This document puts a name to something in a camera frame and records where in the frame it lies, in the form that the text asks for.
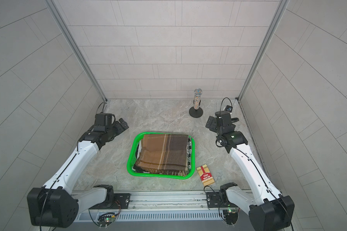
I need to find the green plastic basket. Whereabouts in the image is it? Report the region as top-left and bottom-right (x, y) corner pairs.
(126, 131), (196, 180)

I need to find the black white smiley scarf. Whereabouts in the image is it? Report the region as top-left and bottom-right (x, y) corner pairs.
(134, 138), (193, 175)

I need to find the brown plaid fringed scarf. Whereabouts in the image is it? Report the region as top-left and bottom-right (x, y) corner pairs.
(133, 133), (190, 177)

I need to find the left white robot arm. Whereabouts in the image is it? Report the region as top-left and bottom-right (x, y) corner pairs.
(27, 113), (129, 228)

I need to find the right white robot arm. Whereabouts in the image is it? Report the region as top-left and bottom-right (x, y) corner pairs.
(206, 111), (295, 231)

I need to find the red playing card box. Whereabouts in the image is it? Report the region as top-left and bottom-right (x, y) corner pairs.
(197, 165), (215, 186)

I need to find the left green circuit board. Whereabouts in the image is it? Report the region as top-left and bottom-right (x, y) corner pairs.
(97, 212), (116, 229)

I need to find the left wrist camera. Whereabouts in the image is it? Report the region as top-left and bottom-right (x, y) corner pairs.
(93, 113), (116, 132)

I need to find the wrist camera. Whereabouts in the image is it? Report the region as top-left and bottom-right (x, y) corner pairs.
(225, 105), (233, 113)
(93, 113), (116, 132)

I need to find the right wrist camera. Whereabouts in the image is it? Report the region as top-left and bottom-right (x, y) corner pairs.
(225, 105), (233, 113)

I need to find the aluminium rail base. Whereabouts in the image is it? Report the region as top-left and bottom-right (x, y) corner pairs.
(75, 190), (256, 222)

